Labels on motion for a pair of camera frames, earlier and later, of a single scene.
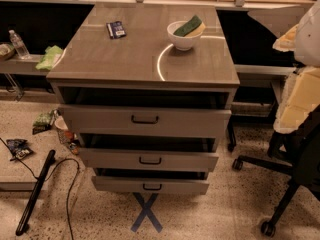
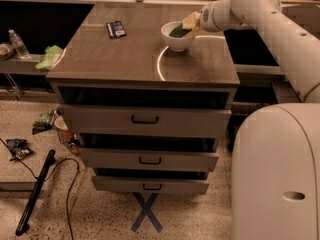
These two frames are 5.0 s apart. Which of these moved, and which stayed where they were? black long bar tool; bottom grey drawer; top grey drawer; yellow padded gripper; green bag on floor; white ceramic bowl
Moved: white ceramic bowl; yellow padded gripper
Stayed: green bag on floor; black long bar tool; bottom grey drawer; top grey drawer
